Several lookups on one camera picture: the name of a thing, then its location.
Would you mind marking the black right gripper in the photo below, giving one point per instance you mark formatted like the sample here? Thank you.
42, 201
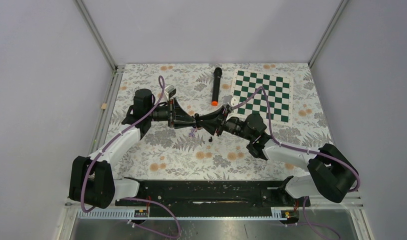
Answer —
211, 121

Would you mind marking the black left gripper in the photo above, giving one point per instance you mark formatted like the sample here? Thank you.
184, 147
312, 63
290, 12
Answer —
179, 118

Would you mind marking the black earbud charging case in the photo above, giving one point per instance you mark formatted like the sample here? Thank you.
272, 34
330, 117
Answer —
198, 121

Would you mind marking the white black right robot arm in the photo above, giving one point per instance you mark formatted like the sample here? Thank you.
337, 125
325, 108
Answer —
330, 173

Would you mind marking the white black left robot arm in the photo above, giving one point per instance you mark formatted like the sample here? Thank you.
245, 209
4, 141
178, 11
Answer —
92, 181

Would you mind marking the purple clip earbuds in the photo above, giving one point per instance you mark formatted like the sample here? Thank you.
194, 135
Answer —
192, 133

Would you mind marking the floral tablecloth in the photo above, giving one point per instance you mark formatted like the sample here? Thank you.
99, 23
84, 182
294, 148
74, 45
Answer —
170, 154

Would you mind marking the black microphone orange end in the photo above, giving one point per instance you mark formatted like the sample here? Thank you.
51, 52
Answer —
217, 75

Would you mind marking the green white chessboard mat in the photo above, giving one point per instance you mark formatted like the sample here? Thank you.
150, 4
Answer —
276, 105

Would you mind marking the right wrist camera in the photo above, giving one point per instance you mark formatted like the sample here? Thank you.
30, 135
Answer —
230, 100

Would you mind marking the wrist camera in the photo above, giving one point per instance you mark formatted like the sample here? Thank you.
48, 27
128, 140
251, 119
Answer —
230, 100
170, 91

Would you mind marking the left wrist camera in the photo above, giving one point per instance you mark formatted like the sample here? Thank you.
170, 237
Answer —
170, 91

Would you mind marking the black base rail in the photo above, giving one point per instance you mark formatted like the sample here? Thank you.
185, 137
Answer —
231, 198

